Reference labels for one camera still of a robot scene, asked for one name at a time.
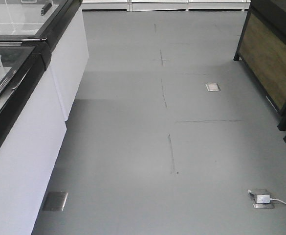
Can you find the steel floor socket plate far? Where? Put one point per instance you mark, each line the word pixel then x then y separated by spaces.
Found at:
pixel 212 87

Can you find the steel floor socket plate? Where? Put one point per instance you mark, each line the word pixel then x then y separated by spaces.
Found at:
pixel 212 87
pixel 55 201

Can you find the white shelf base far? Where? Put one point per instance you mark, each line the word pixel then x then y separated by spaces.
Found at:
pixel 165 5

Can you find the near white chest freezer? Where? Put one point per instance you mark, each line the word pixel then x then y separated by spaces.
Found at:
pixel 32 129

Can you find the white chest freezer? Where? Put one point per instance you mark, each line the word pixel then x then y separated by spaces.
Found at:
pixel 32 129
pixel 58 24

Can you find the steel floor socket plate left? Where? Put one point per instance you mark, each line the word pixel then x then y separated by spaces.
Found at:
pixel 55 201

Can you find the far white chest freezer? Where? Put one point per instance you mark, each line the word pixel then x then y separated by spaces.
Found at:
pixel 58 24

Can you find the white power adapter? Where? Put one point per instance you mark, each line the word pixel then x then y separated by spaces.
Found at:
pixel 262 198

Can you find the wooden black-framed display stand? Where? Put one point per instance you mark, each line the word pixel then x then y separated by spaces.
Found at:
pixel 262 47

